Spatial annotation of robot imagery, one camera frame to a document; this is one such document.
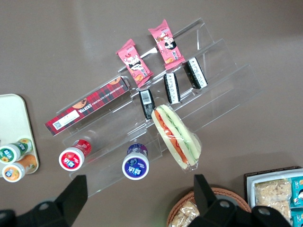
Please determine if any brown wicker cracker basket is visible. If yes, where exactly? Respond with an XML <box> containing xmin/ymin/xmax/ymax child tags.
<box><xmin>167</xmin><ymin>187</ymin><xmax>252</xmax><ymax>227</ymax></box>

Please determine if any clear bag of crackers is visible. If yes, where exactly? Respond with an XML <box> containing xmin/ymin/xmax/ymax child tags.
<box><xmin>170</xmin><ymin>201</ymin><xmax>201</xmax><ymax>227</ymax></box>

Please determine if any clear acrylic tiered snack stand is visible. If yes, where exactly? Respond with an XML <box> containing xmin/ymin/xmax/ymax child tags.
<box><xmin>45</xmin><ymin>17</ymin><xmax>263</xmax><ymax>198</ymax></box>

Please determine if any sandwich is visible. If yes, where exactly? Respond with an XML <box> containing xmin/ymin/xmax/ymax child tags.
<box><xmin>151</xmin><ymin>104</ymin><xmax>202</xmax><ymax>172</ymax></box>

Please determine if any pink snack packet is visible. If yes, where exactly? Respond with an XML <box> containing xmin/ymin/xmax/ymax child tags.
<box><xmin>115</xmin><ymin>38</ymin><xmax>154</xmax><ymax>88</ymax></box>
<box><xmin>148</xmin><ymin>18</ymin><xmax>185</xmax><ymax>70</ymax></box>

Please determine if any teal snack packet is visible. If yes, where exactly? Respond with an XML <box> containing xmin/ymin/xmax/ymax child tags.
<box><xmin>290</xmin><ymin>208</ymin><xmax>303</xmax><ymax>227</ymax></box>
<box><xmin>290</xmin><ymin>176</ymin><xmax>303</xmax><ymax>209</ymax></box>

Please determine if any white rectangular snack dish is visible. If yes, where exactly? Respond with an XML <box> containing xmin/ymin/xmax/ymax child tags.
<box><xmin>247</xmin><ymin>168</ymin><xmax>303</xmax><ymax>227</ymax></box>

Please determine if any orange lid gum bottle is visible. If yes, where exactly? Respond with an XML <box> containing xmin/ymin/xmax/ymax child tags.
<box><xmin>1</xmin><ymin>154</ymin><xmax>38</xmax><ymax>183</ymax></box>

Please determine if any rice cracker pack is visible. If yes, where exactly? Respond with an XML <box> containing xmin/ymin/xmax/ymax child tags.
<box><xmin>254</xmin><ymin>178</ymin><xmax>293</xmax><ymax>222</ymax></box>

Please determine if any black white snack box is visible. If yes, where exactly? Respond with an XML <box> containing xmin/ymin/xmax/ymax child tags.
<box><xmin>184</xmin><ymin>57</ymin><xmax>208</xmax><ymax>90</ymax></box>
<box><xmin>138</xmin><ymin>88</ymin><xmax>156</xmax><ymax>120</ymax></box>
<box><xmin>163</xmin><ymin>72</ymin><xmax>181</xmax><ymax>105</ymax></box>

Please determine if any beige plastic tray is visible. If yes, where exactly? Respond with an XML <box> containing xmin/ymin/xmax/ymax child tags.
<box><xmin>0</xmin><ymin>94</ymin><xmax>40</xmax><ymax>175</ymax></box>

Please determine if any green lid gum bottle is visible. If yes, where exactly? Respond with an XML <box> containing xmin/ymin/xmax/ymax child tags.
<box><xmin>0</xmin><ymin>138</ymin><xmax>33</xmax><ymax>165</ymax></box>

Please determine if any red tartan shortbread box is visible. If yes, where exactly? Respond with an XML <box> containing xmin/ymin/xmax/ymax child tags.
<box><xmin>44</xmin><ymin>75</ymin><xmax>130</xmax><ymax>137</ymax></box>

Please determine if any red lid gum bottle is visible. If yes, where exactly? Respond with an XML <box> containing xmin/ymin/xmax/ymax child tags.
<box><xmin>58</xmin><ymin>139</ymin><xmax>92</xmax><ymax>172</ymax></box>

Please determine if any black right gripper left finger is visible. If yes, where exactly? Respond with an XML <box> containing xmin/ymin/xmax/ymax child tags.
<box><xmin>21</xmin><ymin>174</ymin><xmax>89</xmax><ymax>227</ymax></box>

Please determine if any blue lid gum bottle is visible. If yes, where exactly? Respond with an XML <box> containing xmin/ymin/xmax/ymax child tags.
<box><xmin>122</xmin><ymin>143</ymin><xmax>150</xmax><ymax>181</ymax></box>

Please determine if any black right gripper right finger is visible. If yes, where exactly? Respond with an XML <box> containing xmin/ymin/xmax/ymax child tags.
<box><xmin>189</xmin><ymin>174</ymin><xmax>251</xmax><ymax>227</ymax></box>

